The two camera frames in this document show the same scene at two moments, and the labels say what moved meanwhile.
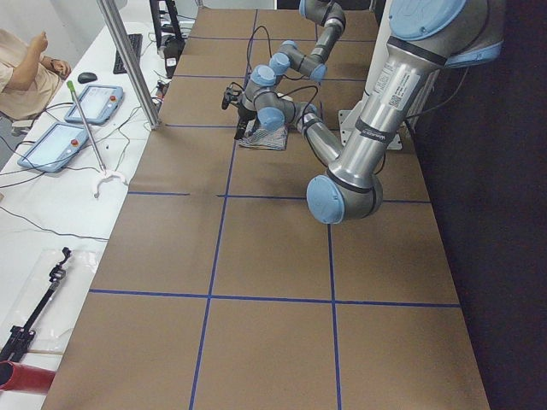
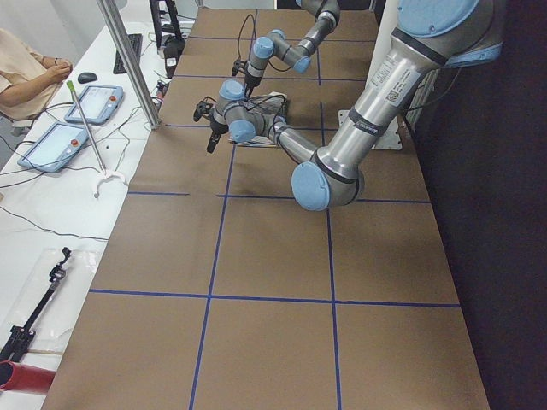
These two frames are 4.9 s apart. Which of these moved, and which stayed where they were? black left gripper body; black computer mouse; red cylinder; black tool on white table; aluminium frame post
Moved: black left gripper body
Stayed: black tool on white table; aluminium frame post; red cylinder; black computer mouse
